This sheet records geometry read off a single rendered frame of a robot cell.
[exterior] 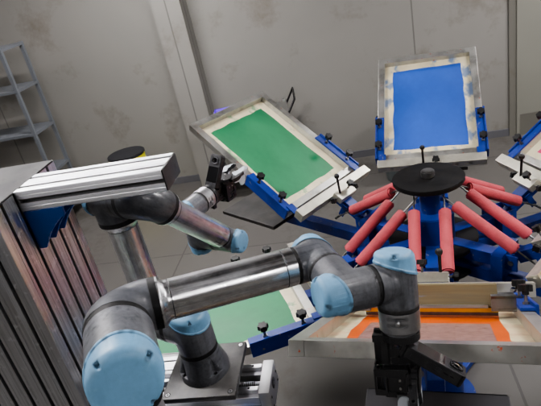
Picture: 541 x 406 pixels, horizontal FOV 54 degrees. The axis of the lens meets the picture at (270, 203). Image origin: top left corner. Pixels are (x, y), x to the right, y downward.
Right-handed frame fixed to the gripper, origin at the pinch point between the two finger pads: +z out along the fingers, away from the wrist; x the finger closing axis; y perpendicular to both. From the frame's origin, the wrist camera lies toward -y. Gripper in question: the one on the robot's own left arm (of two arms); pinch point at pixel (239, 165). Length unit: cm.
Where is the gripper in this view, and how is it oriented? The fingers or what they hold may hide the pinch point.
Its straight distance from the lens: 191.8
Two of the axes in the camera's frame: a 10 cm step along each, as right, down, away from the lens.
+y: 0.8, 8.6, 5.0
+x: 8.6, 1.9, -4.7
